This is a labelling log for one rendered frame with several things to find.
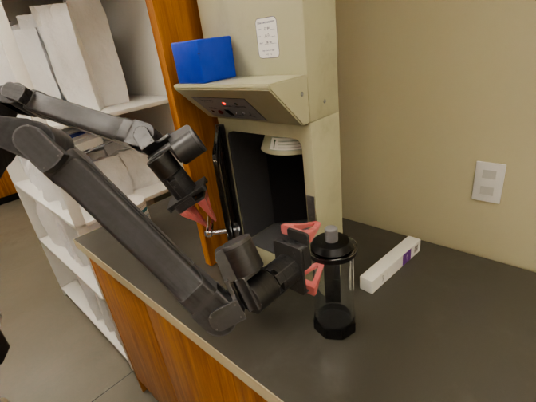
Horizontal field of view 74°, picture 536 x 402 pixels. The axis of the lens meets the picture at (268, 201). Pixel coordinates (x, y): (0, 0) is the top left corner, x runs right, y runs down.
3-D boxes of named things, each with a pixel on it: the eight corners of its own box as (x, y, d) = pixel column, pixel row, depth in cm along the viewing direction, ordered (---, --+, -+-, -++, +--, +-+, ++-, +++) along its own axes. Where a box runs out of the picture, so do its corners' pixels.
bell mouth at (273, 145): (289, 133, 107) (287, 115, 105) (340, 139, 95) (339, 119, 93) (247, 150, 96) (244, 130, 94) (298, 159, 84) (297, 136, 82)
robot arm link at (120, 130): (32, 117, 96) (-4, 97, 86) (41, 99, 97) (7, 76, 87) (165, 163, 85) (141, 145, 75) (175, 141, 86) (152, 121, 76)
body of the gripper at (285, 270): (306, 245, 63) (278, 266, 58) (311, 290, 67) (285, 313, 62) (279, 234, 67) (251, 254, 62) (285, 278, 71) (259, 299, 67)
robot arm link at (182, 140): (150, 147, 86) (130, 132, 78) (188, 120, 86) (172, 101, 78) (172, 184, 83) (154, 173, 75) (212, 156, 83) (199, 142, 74)
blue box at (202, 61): (210, 76, 92) (204, 38, 88) (237, 76, 85) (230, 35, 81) (179, 84, 85) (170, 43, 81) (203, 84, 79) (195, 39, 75)
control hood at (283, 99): (216, 115, 97) (209, 76, 93) (311, 123, 76) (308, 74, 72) (181, 125, 90) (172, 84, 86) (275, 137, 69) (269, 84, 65)
